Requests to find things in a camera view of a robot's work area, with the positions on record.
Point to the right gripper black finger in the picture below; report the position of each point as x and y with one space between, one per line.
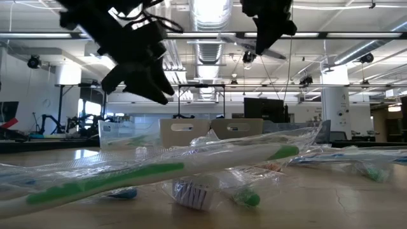
273 36
261 41

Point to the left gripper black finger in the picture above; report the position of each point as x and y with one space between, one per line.
146 86
163 79

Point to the black background robot arm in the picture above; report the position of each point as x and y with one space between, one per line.
47 121
82 125

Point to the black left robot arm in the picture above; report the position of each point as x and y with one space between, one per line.
95 12

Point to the clear plastic bin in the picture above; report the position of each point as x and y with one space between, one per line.
127 130

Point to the white plastic bin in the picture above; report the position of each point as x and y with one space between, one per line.
167 130

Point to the black monitor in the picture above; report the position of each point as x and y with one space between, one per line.
264 109

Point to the grey plastic bin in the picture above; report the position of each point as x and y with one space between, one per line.
219 127

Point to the white round pillar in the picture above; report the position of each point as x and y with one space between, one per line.
335 105

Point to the dark smoked plastic bin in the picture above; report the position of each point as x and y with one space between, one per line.
324 133

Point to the orange wrapped toothbrush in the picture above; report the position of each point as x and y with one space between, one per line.
270 167

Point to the red object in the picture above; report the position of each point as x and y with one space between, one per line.
9 123

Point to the black background rig frame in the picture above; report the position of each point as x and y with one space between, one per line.
179 101
60 108

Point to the white air duct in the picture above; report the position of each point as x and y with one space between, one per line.
95 54

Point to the corrugated silver ventilation duct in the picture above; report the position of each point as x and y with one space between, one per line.
210 52

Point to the smooth silver ventilation duct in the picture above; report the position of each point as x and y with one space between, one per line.
356 52

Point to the white wall clock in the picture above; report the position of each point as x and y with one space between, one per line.
46 103

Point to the black wall screen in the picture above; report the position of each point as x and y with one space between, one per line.
9 111

